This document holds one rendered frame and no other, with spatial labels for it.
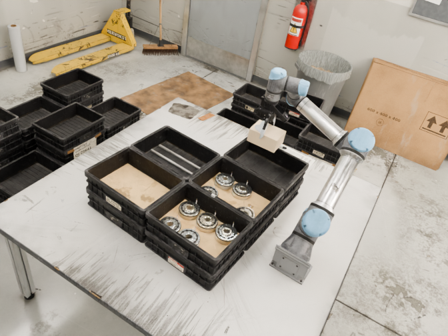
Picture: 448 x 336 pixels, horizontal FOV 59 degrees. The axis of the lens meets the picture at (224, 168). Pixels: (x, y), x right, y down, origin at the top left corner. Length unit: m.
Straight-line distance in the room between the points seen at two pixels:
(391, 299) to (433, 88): 2.21
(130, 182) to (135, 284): 0.54
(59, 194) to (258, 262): 1.08
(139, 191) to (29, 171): 1.23
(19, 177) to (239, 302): 1.85
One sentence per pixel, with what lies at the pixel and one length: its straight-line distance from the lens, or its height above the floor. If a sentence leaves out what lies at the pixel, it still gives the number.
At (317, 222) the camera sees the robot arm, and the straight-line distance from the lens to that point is 1.75.
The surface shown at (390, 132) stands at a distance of 4.52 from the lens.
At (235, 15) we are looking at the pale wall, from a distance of 5.00.
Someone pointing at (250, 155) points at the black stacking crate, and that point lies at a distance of 2.36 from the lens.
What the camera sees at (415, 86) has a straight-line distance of 4.42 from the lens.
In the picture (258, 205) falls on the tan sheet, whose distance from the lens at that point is 2.05.
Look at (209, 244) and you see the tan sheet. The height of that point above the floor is 0.83.
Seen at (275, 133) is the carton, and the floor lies 1.12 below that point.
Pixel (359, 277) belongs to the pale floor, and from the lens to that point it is 3.09.
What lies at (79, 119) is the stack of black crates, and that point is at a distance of 3.18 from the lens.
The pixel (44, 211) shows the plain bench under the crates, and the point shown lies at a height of 0.70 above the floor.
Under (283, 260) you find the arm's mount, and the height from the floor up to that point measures 0.78.
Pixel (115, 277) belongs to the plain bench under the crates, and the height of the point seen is 0.70.
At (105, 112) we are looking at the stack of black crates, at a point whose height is 0.38.
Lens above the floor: 2.21
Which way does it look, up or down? 38 degrees down
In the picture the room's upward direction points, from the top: 11 degrees clockwise
